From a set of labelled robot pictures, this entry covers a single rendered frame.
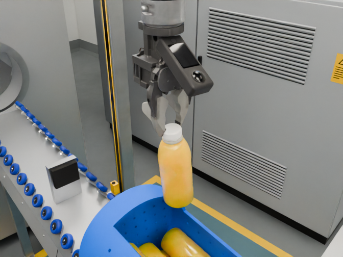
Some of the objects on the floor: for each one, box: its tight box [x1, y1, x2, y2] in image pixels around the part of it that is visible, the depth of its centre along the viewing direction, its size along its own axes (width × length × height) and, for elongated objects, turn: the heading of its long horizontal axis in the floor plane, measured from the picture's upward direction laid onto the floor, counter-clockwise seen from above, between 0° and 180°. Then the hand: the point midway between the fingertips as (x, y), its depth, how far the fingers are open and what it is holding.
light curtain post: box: [100, 0, 135, 194], centre depth 159 cm, size 6×6×170 cm
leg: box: [1, 182, 35, 257], centre depth 201 cm, size 6×6×63 cm
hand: (171, 128), depth 70 cm, fingers closed on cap, 4 cm apart
